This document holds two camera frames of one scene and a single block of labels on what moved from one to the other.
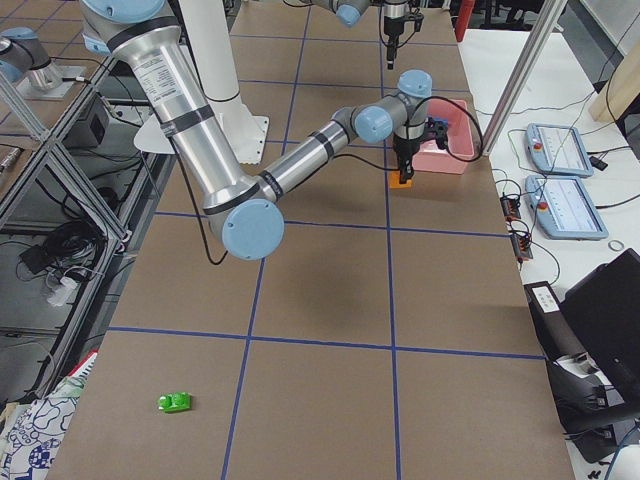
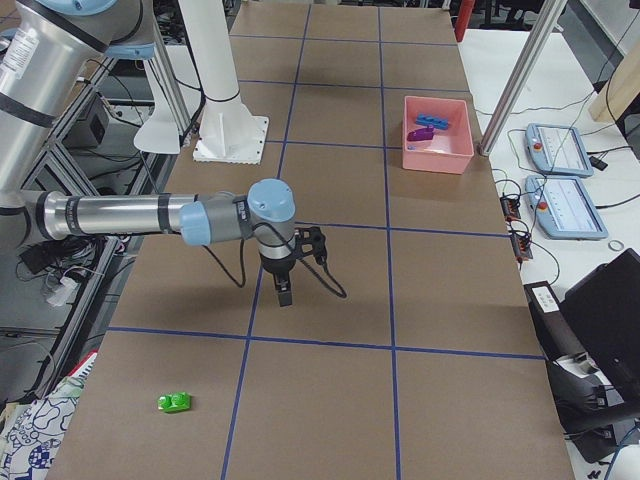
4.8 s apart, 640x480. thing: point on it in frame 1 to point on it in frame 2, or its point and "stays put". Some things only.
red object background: (464, 16) stays put
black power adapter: (36, 258) stays put
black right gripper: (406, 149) to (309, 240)
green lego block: (175, 401) stays put
